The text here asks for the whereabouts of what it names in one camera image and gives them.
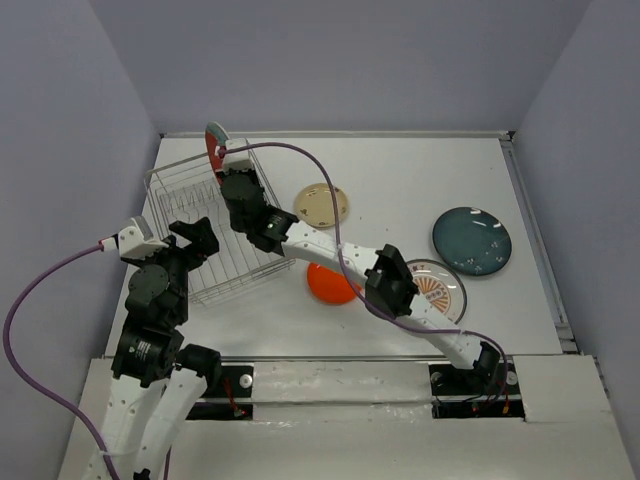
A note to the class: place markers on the metal wire dish rack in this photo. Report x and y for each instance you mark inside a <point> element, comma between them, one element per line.
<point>182,187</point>

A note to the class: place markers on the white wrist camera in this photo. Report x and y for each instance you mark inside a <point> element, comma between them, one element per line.
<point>136,240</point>
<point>235,155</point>

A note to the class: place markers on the white sunburst pattern plate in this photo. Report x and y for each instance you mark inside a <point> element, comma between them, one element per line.
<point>440,286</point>

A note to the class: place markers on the orange round plate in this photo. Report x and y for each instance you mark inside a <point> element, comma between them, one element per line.
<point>328,286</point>

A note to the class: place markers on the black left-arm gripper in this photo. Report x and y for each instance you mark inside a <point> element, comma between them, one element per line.
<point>206,241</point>

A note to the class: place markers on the cream round plate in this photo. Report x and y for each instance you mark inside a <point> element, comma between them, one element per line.
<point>314,206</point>

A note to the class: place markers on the red teal floral plate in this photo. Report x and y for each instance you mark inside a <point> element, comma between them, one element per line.
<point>215,137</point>

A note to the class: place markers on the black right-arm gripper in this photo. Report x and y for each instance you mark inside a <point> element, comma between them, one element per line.
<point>252,174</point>

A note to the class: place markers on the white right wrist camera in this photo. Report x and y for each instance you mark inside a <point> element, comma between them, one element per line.
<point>235,155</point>

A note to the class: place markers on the teal speckled round plate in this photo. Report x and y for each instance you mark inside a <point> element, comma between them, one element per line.
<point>472,241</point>

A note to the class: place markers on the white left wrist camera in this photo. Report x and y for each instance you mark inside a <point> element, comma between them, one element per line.
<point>136,240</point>

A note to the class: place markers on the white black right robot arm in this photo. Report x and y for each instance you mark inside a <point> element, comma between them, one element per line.
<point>388,289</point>

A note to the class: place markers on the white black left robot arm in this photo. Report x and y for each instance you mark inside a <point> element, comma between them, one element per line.
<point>156,377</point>

